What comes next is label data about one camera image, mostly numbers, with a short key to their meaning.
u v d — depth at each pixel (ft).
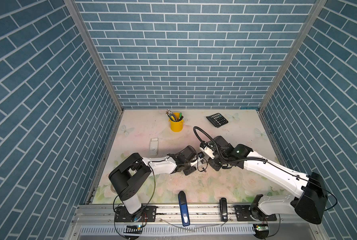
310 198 1.27
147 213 2.41
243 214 2.42
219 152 1.93
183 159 2.30
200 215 2.47
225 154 1.93
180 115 3.34
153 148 3.16
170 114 3.16
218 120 3.67
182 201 2.42
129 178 1.50
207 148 2.32
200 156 2.60
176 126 3.40
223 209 2.37
